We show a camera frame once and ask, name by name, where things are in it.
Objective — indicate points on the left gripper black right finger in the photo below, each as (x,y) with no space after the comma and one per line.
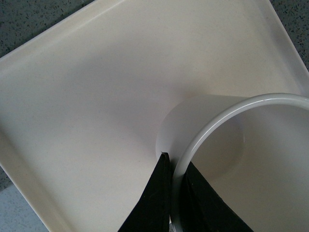
(203,210)

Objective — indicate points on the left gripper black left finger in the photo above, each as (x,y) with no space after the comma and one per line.
(152,211)

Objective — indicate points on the cream rectangular tray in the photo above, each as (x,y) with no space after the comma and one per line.
(81,104)

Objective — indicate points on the white smiley mug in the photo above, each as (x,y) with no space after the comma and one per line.
(254,152)

